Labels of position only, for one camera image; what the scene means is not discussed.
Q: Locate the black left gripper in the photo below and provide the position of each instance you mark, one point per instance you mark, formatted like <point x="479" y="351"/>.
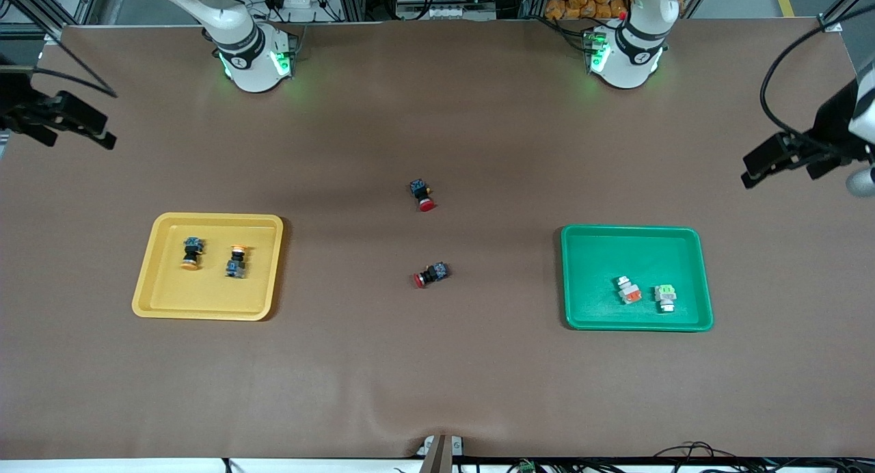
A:
<point x="831" y="126"/>

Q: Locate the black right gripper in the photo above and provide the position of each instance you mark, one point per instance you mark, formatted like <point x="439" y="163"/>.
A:
<point x="15" y="104"/>

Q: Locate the yellow push button switch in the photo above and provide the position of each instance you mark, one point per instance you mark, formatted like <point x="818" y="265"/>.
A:
<point x="236" y="262"/>
<point x="192" y="253"/>

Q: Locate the white button with green block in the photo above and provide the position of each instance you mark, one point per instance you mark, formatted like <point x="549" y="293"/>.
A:
<point x="666" y="299"/>

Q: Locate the white button with orange block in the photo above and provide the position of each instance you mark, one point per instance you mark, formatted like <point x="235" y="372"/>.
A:
<point x="629" y="290"/>

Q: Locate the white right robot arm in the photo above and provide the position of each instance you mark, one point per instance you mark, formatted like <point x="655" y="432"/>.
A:
<point x="246" y="63"/>

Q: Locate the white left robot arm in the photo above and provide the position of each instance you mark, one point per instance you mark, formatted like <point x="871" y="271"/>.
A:
<point x="629" y="59"/>

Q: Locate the green plastic tray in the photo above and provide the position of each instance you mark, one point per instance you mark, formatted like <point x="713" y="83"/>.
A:
<point x="615" y="261"/>

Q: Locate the yellow plastic tray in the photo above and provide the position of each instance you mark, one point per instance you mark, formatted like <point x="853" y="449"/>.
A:
<point x="208" y="295"/>

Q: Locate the orange packets pile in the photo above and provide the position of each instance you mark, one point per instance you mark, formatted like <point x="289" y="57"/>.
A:
<point x="581" y="1"/>

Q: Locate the white power strip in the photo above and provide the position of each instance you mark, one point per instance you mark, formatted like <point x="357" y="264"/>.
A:
<point x="437" y="12"/>

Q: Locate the brown table mat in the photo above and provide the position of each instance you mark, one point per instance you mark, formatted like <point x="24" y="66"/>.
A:
<point x="437" y="377"/>

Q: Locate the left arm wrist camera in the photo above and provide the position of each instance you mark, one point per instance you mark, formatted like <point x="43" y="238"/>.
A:
<point x="863" y="183"/>

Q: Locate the aluminium frame profile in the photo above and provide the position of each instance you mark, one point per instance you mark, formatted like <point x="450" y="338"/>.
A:
<point x="41" y="5"/>

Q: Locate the red push button switch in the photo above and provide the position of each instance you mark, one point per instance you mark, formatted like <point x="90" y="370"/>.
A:
<point x="422" y="194"/>
<point x="431" y="275"/>

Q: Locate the metal table edge bracket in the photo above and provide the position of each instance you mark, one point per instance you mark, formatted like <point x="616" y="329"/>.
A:
<point x="439" y="452"/>

